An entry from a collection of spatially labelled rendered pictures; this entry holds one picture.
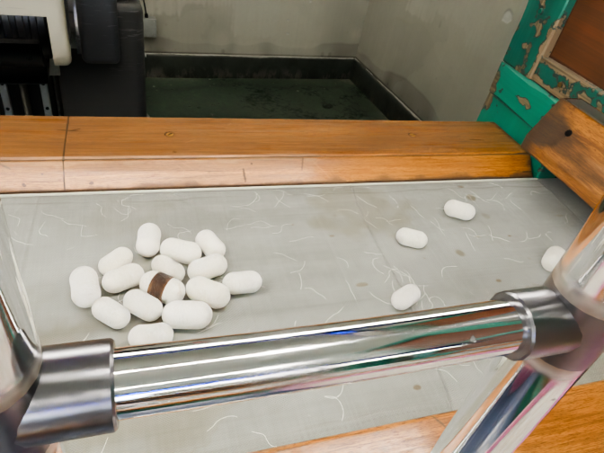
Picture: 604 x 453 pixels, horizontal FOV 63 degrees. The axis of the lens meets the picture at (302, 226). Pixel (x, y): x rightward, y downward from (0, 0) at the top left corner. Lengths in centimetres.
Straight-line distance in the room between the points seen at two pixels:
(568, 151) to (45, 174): 56
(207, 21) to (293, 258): 215
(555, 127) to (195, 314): 47
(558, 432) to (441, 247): 22
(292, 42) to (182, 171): 220
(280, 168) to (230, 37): 206
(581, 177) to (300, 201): 31
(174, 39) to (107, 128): 198
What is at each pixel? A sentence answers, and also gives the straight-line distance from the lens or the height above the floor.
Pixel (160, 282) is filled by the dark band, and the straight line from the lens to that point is 41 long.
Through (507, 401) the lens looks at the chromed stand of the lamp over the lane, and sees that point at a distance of 18.
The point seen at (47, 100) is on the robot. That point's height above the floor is 48.
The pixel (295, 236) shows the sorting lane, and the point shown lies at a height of 74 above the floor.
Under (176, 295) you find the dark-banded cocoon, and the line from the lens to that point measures 41.
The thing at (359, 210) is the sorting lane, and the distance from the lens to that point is 55.
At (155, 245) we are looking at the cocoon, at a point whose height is 76.
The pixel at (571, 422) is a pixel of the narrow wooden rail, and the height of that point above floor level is 76.
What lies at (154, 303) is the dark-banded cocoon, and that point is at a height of 76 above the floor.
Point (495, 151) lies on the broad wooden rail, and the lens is 72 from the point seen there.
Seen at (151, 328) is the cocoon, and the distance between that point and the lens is 38.
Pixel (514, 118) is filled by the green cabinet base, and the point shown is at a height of 78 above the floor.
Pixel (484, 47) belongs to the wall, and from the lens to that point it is 207.
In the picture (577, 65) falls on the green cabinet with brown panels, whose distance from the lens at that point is 74.
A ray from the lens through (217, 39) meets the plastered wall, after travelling 259.
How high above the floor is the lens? 106
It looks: 39 degrees down
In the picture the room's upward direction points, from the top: 12 degrees clockwise
